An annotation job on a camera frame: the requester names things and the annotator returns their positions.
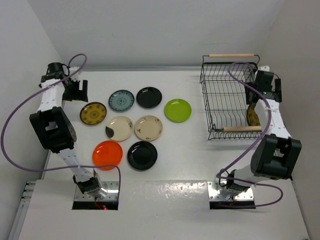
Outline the yellow patterned brown-rim plate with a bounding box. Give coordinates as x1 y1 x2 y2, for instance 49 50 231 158
79 101 107 126

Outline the blue floral porcelain plate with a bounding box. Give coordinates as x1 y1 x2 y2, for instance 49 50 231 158
108 89 135 112

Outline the cream plate with green patch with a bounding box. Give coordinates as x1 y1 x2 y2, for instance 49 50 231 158
105 116 134 142

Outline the orange plate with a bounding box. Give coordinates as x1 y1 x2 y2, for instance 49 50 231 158
92 140 123 171

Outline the lime green plate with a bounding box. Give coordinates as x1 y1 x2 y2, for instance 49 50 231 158
164 98 192 123

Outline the black plate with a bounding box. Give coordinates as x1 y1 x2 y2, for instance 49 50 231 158
127 141 158 171
136 86 163 109

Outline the cream plate with calligraphy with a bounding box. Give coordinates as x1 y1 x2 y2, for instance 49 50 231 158
134 115 163 142

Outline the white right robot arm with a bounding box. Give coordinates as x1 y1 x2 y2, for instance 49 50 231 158
216 70 302 194

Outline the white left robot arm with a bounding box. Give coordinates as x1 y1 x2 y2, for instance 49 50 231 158
29 62 108 200

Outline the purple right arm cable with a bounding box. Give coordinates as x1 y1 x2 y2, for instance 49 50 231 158
215 61 284 209

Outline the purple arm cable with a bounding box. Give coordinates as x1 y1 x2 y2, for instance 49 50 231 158
0 53 122 201
215 61 284 209

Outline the black wire dish rack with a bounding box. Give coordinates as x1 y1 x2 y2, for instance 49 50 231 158
199 54 261 140

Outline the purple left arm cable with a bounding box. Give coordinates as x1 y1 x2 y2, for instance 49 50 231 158
0 53 122 201

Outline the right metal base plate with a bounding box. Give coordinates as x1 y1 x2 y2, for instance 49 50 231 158
207 180 254 202

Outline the metal base plate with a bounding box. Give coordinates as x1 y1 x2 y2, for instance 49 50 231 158
74 181 120 202
207 180 254 202

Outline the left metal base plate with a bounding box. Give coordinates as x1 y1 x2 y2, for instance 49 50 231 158
74 181 120 202

